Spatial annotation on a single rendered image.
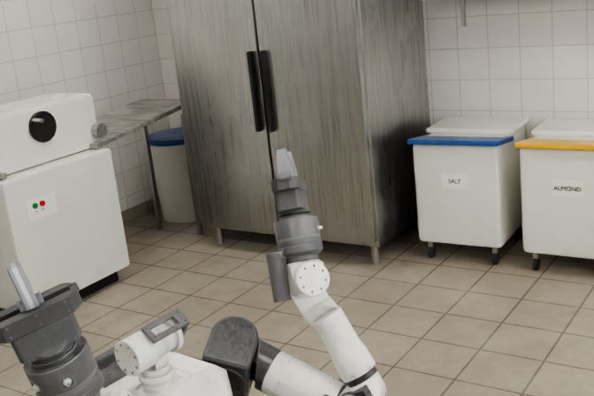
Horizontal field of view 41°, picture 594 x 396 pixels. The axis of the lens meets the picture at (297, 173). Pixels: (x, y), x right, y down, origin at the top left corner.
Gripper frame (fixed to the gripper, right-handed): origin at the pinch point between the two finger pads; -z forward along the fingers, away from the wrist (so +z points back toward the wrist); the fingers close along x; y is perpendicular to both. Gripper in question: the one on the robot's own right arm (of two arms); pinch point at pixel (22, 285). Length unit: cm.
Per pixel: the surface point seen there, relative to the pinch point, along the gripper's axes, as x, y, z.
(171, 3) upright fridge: 142, -402, 17
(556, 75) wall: 315, -263, 118
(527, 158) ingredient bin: 254, -226, 139
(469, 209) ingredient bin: 230, -256, 168
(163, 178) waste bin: 110, -474, 145
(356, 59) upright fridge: 201, -288, 67
